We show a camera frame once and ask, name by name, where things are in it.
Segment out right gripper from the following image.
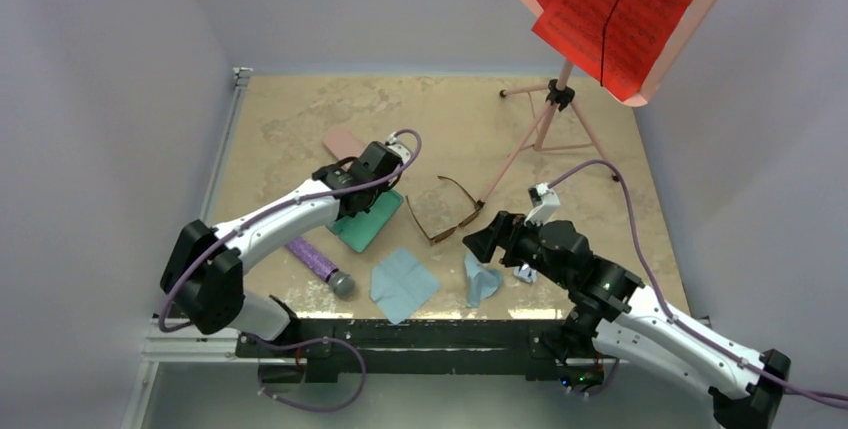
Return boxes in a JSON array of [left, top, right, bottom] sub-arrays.
[[461, 211, 572, 290]]

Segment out brown sunglasses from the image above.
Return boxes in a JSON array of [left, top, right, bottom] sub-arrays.
[[405, 175, 484, 246]]

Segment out teal glasses case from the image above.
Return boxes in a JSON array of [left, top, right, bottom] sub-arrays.
[[329, 190, 404, 253]]

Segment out blue cleaning cloth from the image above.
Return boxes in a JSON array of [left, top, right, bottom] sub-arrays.
[[369, 248, 440, 325], [464, 252, 503, 308]]

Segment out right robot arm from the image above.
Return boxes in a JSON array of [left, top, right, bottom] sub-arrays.
[[463, 211, 791, 428]]

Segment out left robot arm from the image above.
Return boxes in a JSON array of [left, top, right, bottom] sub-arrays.
[[160, 138, 416, 358]]

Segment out crumpled blue cleaning cloth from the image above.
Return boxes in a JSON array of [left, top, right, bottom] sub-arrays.
[[464, 252, 503, 308]]

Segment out pink glasses case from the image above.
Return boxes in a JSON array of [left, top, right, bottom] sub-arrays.
[[322, 128, 366, 160]]

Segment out white folded glasses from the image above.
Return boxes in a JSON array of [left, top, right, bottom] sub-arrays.
[[513, 264, 537, 284]]

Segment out purple microphone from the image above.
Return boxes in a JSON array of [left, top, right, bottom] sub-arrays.
[[285, 237, 355, 299]]

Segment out pink music stand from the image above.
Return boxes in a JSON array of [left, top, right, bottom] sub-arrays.
[[478, 0, 753, 205]]

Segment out red sheet music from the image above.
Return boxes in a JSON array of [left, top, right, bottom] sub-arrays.
[[532, 0, 693, 101]]

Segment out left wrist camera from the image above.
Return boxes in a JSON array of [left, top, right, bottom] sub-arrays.
[[385, 134, 412, 161]]

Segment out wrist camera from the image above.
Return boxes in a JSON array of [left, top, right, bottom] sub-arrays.
[[385, 134, 412, 161], [525, 183, 560, 226]]

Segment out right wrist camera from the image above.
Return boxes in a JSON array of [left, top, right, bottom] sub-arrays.
[[525, 183, 560, 226]]

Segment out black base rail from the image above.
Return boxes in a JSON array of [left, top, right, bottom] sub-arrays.
[[236, 319, 614, 388]]

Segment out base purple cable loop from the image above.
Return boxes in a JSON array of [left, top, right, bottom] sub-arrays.
[[254, 335, 368, 413]]

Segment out aluminium frame rail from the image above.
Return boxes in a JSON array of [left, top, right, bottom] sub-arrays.
[[121, 67, 254, 428]]

